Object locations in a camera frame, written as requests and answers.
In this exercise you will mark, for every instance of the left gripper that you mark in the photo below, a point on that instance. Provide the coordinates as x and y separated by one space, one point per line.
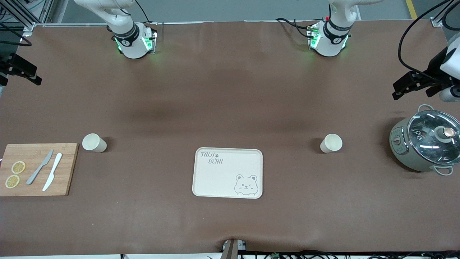
433 69

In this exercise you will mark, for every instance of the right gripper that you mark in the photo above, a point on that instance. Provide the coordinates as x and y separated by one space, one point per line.
7 67

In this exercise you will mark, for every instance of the white IKEA cup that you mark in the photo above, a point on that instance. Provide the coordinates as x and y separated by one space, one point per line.
331 143
94 142

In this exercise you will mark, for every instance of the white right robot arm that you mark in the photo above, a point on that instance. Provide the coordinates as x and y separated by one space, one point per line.
133 46

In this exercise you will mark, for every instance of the cream bear print tray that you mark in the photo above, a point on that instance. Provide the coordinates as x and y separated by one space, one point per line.
222 176

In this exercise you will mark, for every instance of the glass pot lid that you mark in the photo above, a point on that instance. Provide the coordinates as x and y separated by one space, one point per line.
427 144

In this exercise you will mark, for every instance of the grey-green electric cooking pot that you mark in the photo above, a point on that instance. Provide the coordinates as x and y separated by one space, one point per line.
402 154

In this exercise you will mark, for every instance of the yellow lemon slice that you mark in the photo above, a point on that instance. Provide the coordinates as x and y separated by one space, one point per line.
12 181
18 167

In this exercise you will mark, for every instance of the grey plastic knife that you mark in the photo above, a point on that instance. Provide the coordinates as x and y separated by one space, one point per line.
37 171

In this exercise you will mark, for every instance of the white plastic knife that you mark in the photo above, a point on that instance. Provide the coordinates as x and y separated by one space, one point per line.
53 172

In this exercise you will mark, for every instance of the bamboo cutting board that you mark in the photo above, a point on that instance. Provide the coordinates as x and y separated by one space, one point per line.
66 169

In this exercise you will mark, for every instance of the brown table mat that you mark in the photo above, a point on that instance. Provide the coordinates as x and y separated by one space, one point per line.
230 90

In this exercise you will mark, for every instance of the aluminium frame profile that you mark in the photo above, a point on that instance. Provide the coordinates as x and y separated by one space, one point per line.
438 18
21 14

